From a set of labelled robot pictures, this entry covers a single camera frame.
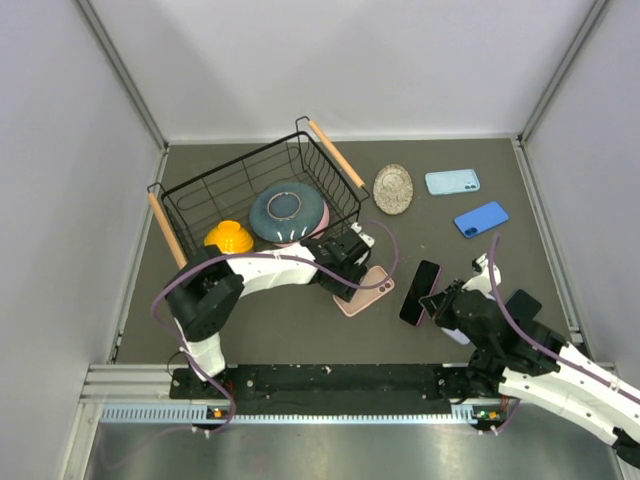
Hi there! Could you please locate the black smartphone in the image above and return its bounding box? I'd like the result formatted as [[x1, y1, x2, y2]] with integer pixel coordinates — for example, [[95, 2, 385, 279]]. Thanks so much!
[[399, 260, 441, 327]]

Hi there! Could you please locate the pink phone case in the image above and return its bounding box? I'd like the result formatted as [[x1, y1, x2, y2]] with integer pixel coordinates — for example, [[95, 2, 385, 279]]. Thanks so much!
[[333, 265, 395, 317]]

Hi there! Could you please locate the light blue phone case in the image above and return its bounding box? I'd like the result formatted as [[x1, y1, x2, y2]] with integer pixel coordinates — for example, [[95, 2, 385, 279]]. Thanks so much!
[[425, 169, 480, 196]]

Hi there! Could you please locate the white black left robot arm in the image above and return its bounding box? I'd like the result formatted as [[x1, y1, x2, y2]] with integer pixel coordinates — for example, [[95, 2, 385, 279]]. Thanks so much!
[[161, 225, 375, 397]]

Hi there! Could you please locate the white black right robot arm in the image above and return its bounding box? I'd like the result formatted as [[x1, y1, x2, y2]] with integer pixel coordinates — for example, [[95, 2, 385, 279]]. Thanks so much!
[[419, 283, 639, 467]]

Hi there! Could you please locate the lilac phone case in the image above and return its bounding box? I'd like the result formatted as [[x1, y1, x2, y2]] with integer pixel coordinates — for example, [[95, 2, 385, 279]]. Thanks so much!
[[442, 328, 470, 345]]

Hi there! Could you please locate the pink plate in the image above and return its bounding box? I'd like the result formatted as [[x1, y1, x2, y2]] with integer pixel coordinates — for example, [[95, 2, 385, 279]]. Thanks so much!
[[277, 202, 330, 247]]

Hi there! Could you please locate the dark green smartphone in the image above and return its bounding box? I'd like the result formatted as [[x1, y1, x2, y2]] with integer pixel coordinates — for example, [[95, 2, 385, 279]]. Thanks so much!
[[505, 289, 542, 321]]

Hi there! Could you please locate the blue glazed ceramic plate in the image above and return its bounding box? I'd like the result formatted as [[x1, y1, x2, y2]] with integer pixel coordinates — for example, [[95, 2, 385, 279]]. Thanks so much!
[[249, 182, 325, 244]]

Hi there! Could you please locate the speckled oval dish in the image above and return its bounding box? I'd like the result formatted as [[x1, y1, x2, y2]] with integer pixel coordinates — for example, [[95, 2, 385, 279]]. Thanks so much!
[[373, 164, 413, 216]]

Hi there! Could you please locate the yellow ribbed bowl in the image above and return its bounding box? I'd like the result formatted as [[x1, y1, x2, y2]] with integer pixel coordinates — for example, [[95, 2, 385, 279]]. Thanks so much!
[[204, 220, 254, 254]]

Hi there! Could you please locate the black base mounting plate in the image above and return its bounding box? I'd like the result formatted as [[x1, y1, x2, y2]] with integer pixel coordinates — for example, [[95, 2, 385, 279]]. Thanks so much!
[[169, 362, 501, 415]]

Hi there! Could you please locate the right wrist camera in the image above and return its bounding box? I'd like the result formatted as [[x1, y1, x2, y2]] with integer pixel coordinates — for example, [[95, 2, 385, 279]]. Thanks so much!
[[462, 253, 501, 296]]

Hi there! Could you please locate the aluminium slotted rail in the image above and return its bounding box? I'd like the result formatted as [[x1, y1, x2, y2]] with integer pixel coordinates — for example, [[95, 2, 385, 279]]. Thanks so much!
[[100, 404, 503, 425]]

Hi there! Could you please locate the black wire dish basket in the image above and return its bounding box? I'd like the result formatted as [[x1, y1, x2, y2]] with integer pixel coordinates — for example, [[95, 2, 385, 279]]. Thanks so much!
[[146, 116, 372, 289]]

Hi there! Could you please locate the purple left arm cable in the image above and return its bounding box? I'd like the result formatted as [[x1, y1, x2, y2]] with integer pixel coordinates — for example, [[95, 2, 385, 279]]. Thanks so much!
[[151, 218, 401, 421]]

